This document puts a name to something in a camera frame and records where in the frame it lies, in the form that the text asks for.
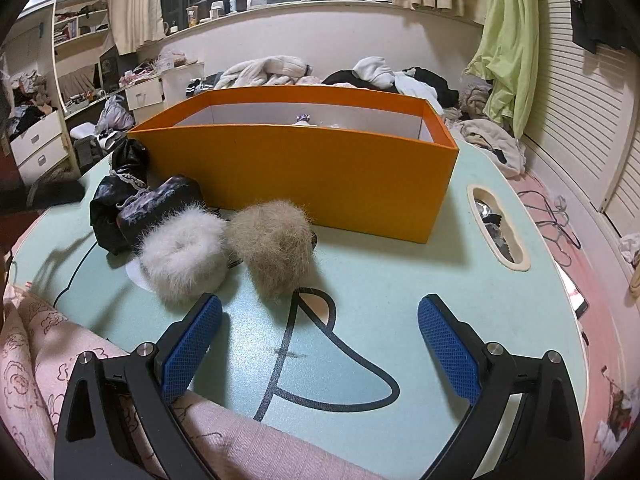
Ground pink floral quilt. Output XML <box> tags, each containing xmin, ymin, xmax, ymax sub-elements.
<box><xmin>1</xmin><ymin>288</ymin><xmax>372</xmax><ymax>479</ymax></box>

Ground white drawer cabinet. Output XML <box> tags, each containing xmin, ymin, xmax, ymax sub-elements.
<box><xmin>11</xmin><ymin>112</ymin><xmax>68</xmax><ymax>185</ymax></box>

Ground cream fleece blanket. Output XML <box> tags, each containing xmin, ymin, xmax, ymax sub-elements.
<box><xmin>215</xmin><ymin>55</ymin><xmax>312</xmax><ymax>90</ymax></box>

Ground green hanging cloth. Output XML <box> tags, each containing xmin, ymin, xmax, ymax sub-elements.
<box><xmin>465</xmin><ymin>0</ymin><xmax>540</xmax><ymax>138</ymax></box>

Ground orange cardboard box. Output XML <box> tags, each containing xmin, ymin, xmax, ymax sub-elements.
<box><xmin>131</xmin><ymin>86</ymin><xmax>459</xmax><ymax>243</ymax></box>

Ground black wire hangers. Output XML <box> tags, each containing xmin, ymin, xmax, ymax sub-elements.
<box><xmin>518</xmin><ymin>190</ymin><xmax>582</xmax><ymax>270</ymax></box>

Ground black garment on bed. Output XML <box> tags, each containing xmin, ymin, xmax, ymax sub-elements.
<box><xmin>322</xmin><ymin>67</ymin><xmax>460</xmax><ymax>108</ymax></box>

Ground beige curtain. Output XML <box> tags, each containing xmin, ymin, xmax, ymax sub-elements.
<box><xmin>106</xmin><ymin>0</ymin><xmax>165</xmax><ymax>55</ymax></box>

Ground smartphone on bed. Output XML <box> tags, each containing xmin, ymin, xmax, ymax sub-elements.
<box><xmin>555</xmin><ymin>263</ymin><xmax>589</xmax><ymax>320</ymax></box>

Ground black glossy pouch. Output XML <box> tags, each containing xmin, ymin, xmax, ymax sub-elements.
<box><xmin>89</xmin><ymin>139</ymin><xmax>204</xmax><ymax>255</ymax></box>

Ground beige fur scrunchie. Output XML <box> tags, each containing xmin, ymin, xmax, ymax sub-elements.
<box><xmin>226</xmin><ymin>200</ymin><xmax>314</xmax><ymax>301</ymax></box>

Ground white fur scrunchie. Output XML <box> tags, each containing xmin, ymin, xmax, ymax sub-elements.
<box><xmin>138</xmin><ymin>205</ymin><xmax>228</xmax><ymax>304</ymax></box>

